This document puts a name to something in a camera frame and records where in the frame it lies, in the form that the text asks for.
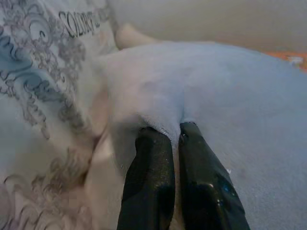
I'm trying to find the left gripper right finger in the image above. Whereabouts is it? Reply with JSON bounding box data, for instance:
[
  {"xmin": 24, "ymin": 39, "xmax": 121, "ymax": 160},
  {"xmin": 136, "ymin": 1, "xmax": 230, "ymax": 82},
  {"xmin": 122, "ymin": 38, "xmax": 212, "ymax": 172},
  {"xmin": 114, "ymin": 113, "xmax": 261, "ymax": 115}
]
[{"xmin": 178, "ymin": 122, "xmax": 251, "ymax": 230}]

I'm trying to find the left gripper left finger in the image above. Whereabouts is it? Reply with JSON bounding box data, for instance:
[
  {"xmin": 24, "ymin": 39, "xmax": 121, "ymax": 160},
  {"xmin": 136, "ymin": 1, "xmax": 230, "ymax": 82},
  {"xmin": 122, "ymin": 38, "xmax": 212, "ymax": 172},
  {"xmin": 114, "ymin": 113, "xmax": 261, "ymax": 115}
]
[{"xmin": 117, "ymin": 126, "xmax": 175, "ymax": 230}]

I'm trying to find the grey pillow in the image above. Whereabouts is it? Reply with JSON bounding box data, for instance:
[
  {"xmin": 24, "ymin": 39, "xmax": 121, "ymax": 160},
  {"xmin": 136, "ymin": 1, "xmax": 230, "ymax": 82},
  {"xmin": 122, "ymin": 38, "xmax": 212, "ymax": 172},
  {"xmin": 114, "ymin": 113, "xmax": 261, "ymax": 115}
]
[{"xmin": 95, "ymin": 40, "xmax": 307, "ymax": 230}]

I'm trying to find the grey patterned white duvet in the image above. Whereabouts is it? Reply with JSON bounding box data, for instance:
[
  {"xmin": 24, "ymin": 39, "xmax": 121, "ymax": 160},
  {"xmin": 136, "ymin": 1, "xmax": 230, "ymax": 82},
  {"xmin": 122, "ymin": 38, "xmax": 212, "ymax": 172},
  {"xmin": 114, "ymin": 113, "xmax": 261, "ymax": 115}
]
[{"xmin": 0, "ymin": 0, "xmax": 120, "ymax": 230}]

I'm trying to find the cream pillow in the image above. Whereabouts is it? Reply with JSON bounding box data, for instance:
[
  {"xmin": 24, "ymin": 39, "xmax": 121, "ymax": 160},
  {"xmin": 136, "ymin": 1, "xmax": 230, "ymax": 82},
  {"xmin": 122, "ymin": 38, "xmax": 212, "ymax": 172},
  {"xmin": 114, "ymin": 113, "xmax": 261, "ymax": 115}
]
[{"xmin": 115, "ymin": 23, "xmax": 161, "ymax": 52}]

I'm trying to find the orange cartoon print blanket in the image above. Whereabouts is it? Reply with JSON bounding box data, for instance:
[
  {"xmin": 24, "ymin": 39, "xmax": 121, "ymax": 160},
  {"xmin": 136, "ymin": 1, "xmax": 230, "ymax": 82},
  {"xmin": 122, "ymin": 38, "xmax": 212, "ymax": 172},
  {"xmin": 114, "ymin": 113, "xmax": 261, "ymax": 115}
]
[{"xmin": 266, "ymin": 49, "xmax": 307, "ymax": 72}]

